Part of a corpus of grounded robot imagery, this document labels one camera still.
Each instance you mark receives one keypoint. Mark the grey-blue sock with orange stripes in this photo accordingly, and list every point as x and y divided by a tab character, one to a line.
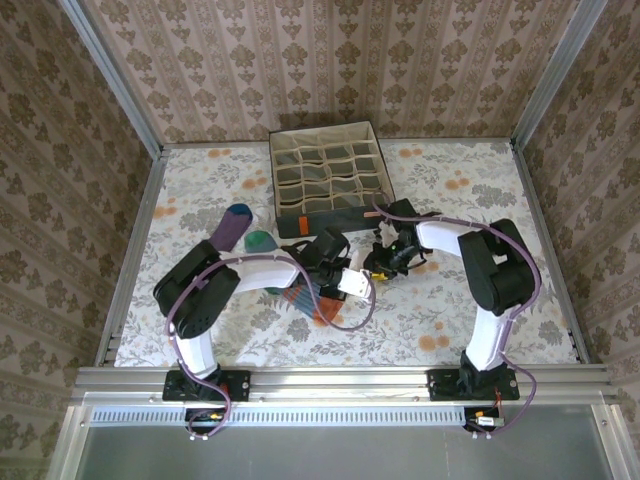
260	242

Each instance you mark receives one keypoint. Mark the purple sock with orange cuff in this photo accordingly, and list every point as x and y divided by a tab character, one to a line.
232	225

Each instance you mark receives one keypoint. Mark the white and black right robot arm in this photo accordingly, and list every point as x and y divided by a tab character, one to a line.
500	270

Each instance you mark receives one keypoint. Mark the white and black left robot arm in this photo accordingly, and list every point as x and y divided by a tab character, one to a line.
195	355

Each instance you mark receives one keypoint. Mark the grey fabric sock organizer box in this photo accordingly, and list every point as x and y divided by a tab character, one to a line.
330	220

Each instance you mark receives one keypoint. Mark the floral tablecloth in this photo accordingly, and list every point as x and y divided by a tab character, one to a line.
350	345

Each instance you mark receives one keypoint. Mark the black connector board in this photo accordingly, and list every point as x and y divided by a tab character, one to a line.
205	417
485	420

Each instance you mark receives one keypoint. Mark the grey metal panel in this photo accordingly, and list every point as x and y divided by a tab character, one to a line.
325	455

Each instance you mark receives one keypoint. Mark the aluminium mounting rail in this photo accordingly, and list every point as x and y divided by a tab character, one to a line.
325	382

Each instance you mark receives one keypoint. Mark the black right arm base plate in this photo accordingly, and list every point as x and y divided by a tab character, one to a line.
442	385

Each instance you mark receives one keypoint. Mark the aluminium table side rail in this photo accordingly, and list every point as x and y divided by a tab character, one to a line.
550	250
131	260

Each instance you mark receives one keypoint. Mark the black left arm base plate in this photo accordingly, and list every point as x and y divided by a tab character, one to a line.
240	385

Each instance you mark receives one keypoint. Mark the short aluminium frame post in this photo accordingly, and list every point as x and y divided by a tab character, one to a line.
617	445
67	445

